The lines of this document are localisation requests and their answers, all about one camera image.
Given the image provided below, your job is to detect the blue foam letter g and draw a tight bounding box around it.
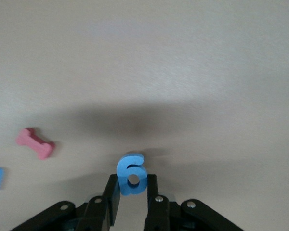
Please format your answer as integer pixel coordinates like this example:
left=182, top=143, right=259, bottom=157
left=116, top=154, right=148, bottom=197

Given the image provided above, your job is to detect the brown table cover sheet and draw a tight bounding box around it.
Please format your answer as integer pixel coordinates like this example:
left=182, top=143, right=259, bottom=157
left=0, top=0, right=289, bottom=231

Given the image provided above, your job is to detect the red foam letter I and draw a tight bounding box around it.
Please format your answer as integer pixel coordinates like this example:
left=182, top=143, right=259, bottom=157
left=15, top=128, right=55, bottom=161

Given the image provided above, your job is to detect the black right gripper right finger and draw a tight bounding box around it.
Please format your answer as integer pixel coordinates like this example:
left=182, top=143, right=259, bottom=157
left=144, top=174, right=245, bottom=231

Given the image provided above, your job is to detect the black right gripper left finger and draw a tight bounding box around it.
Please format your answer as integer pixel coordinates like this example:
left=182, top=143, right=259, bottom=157
left=11, top=174, right=123, bottom=231

